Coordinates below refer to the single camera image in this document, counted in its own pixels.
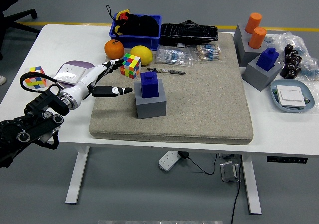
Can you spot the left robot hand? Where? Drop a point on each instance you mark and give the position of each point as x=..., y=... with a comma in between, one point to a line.
x=82, y=84

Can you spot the blue block seal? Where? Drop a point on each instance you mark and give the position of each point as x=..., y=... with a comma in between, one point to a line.
x=266, y=59
x=149, y=84

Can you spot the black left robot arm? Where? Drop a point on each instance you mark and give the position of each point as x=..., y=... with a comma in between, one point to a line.
x=37, y=124

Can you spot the grey cube seal holder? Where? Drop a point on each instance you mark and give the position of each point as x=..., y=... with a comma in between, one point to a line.
x=259, y=79
x=250, y=57
x=150, y=108
x=240, y=31

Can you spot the orange cylinder seal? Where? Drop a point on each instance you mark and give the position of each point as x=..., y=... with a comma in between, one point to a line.
x=257, y=37
x=253, y=21

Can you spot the purple tray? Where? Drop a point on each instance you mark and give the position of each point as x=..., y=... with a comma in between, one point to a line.
x=79, y=64

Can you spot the orange fruit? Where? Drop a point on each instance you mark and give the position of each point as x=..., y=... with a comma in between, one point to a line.
x=113, y=49

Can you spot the pastel multicoloured puzzle cube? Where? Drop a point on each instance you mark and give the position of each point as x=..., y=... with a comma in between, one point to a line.
x=35, y=80

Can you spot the bright multicoloured puzzle cube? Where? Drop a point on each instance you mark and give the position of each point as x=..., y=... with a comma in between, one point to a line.
x=130, y=67

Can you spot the yellow lemon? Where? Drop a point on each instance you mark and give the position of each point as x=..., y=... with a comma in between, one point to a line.
x=141, y=54

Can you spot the blue plastic bin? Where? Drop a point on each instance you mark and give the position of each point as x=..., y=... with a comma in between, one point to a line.
x=139, y=42

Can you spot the person's white shoe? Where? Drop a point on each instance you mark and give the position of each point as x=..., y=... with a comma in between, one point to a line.
x=2, y=80

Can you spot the black cloth pouch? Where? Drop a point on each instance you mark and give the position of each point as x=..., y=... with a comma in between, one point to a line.
x=142, y=26

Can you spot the black silver pen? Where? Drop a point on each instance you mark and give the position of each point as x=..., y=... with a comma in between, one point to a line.
x=165, y=71

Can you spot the white table leg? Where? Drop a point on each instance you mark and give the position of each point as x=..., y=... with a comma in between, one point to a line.
x=77, y=176
x=251, y=184

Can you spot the large clear resistor bag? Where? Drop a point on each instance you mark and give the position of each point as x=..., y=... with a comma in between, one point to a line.
x=173, y=56

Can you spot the black office chair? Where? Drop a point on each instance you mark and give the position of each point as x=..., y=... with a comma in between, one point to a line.
x=10, y=0

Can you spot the white power strip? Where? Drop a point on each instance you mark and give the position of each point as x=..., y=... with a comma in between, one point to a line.
x=169, y=160

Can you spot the black keyboard in plastic wrap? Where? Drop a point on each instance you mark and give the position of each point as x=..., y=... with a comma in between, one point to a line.
x=189, y=34

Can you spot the grey-brown mat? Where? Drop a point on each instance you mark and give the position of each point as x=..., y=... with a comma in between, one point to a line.
x=199, y=104

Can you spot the small clear resistor bag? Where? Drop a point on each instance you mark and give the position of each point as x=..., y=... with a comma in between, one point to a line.
x=208, y=52

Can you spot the silver metal stand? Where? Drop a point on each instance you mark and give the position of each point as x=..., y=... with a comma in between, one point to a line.
x=229, y=171

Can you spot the small electronic component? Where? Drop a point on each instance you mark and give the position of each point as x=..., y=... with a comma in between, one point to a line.
x=274, y=92
x=306, y=100

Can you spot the black cylinder capacitor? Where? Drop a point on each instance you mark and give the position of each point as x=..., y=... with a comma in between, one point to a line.
x=289, y=74
x=289, y=49
x=292, y=56
x=297, y=60
x=289, y=66
x=296, y=70

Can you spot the black table control panel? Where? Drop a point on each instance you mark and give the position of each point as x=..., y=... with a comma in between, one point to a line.
x=286, y=159

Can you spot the light blue tray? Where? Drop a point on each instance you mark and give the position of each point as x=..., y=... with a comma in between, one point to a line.
x=309, y=92

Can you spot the clear plastic bag pile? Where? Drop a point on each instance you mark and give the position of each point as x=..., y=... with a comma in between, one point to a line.
x=307, y=52

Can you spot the white wall socket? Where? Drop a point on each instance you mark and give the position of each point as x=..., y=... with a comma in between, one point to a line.
x=68, y=73

